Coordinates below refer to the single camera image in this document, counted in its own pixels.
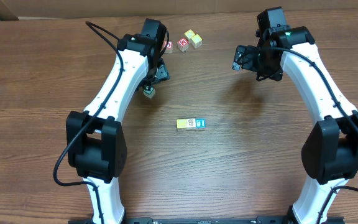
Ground white block yellow sides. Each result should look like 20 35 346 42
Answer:
186 118 196 130

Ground white block blue letter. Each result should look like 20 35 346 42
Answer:
195 118 206 130

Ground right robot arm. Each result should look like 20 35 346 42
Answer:
232 7 358 223

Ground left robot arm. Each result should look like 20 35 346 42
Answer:
53 19 170 223

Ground red block letter O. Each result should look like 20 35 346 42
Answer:
164 41 173 54

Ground red block letter E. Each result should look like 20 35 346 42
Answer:
177 38 189 52

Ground yellow block back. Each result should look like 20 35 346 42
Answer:
184 29 195 42

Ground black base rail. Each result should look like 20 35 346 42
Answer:
68 216 345 224

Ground cardboard box wall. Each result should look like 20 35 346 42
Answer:
0 0 358 20

